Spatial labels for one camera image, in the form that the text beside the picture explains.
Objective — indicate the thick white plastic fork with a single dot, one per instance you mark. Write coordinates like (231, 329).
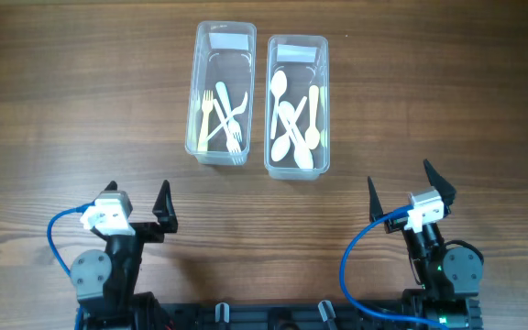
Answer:
(232, 124)

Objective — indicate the left clear plastic container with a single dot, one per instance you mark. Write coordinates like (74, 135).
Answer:
(237, 70)

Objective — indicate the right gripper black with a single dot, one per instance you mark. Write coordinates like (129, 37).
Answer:
(445, 191)

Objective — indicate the white label container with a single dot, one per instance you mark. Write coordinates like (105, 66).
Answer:
(229, 41)
(293, 53)

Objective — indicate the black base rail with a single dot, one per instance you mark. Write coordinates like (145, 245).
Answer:
(323, 315)

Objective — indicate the yellow plastic spoon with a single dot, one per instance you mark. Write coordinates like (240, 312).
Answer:
(312, 134)

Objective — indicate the white spoon slender handle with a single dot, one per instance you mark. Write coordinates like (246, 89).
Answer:
(278, 86)

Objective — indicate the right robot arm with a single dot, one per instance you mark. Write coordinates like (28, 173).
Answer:
(448, 272)

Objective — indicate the thin white fork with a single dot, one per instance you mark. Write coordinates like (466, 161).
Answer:
(231, 143)
(217, 128)

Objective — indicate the thick white plastic spoon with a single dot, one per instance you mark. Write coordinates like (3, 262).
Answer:
(287, 109)

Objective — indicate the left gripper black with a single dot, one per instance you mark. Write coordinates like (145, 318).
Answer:
(166, 220)

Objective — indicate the yellow plastic fork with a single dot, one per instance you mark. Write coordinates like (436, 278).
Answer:
(206, 107)

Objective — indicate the white label left container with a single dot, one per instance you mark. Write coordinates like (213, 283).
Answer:
(229, 41)

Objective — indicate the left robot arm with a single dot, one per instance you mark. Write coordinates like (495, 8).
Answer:
(105, 280)

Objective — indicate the right clear plastic container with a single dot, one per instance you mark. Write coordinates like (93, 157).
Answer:
(300, 77)

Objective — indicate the clear plastic container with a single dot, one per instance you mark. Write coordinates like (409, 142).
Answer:
(237, 70)
(300, 77)

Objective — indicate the white label right container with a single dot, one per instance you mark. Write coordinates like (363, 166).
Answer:
(293, 53)

